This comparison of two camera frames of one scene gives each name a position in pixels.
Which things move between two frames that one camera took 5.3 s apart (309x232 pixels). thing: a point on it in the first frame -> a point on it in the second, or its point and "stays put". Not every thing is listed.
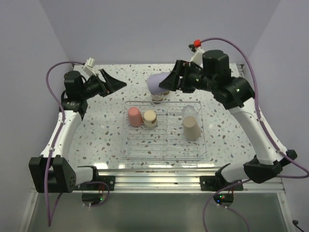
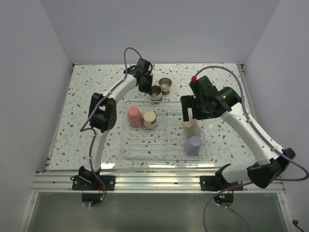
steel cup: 150,119 stays put
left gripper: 112,84 -> 148,89
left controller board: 95,198 stays put
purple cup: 154,81 -> 192,145
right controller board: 223,198 stays put
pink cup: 134,117 stays put
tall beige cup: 191,130 stays put
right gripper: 182,68 -> 189,101
